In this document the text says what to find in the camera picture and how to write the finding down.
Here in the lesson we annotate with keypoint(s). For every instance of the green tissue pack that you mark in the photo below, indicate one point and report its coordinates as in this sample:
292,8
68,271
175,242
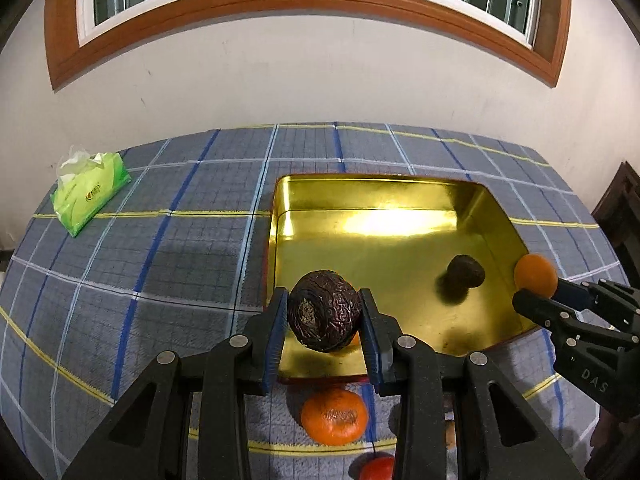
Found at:
87,192

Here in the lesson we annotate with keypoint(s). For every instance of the person's right hand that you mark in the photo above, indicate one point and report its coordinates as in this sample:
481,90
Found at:
612,440

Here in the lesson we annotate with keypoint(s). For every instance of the red and gold tin box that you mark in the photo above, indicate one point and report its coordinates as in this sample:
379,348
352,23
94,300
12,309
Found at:
380,240

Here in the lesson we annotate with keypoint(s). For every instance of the grey plaid tablecloth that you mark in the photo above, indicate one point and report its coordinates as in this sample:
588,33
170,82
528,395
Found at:
165,260

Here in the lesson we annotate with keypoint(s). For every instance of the dark wooden furniture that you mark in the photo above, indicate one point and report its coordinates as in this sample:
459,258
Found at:
620,220

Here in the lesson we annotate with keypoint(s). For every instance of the large orange with brown blemish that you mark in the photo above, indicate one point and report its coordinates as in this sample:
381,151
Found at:
334,416

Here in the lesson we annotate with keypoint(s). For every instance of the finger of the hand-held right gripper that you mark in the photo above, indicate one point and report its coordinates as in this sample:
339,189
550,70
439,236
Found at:
545,310
600,295

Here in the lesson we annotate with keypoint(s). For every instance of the large dark wrinkled passion fruit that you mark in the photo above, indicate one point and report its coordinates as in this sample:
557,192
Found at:
324,310

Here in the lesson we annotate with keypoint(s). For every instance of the small dark wrinkled fruit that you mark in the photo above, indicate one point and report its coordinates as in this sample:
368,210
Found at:
465,271

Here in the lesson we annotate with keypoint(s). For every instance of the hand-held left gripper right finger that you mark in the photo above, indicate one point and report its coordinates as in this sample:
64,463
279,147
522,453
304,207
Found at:
371,335

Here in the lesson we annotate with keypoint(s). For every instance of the small orange mandarin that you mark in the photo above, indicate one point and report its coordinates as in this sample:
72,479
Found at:
535,272

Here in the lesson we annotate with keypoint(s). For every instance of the small red-orange fruit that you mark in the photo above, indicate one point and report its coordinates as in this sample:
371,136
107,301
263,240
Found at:
378,468

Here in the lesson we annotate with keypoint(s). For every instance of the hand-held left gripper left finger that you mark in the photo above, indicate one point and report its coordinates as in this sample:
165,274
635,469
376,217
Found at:
276,332

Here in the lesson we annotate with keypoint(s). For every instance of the small tan fruit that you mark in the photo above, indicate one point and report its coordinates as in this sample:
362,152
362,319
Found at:
449,435

